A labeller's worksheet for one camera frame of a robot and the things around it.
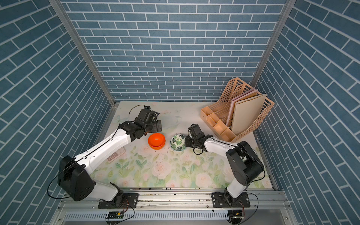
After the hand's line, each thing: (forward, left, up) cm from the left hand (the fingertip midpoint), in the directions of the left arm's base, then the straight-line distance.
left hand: (158, 125), depth 83 cm
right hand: (-4, -17, -14) cm, 23 cm away
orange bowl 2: (-8, +1, -14) cm, 16 cm away
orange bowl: (-5, +2, -12) cm, 13 cm away
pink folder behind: (+18, -58, +11) cm, 62 cm away
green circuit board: (-42, +19, -22) cm, 51 cm away
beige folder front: (+5, -53, +7) cm, 53 cm away
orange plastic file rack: (+15, -40, -9) cm, 44 cm away
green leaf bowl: (-2, -12, -17) cm, 21 cm away
